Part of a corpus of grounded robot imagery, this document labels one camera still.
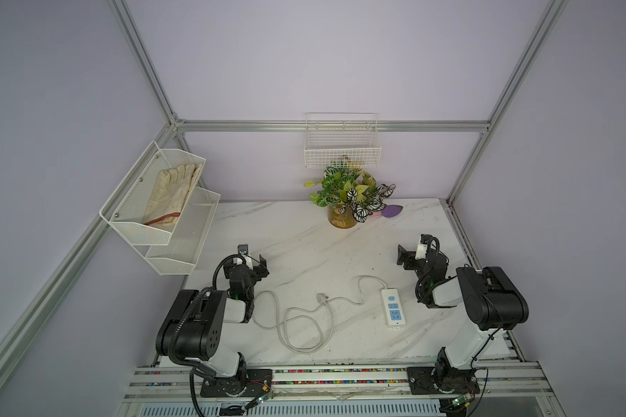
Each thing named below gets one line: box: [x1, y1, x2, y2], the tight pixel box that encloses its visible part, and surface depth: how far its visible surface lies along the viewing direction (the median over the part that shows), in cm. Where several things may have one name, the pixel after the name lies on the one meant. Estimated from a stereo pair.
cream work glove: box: [143, 163, 204, 226], surface depth 79 cm
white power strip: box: [380, 287, 407, 331], surface depth 88 cm
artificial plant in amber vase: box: [303, 165, 396, 230], surface depth 93 cm
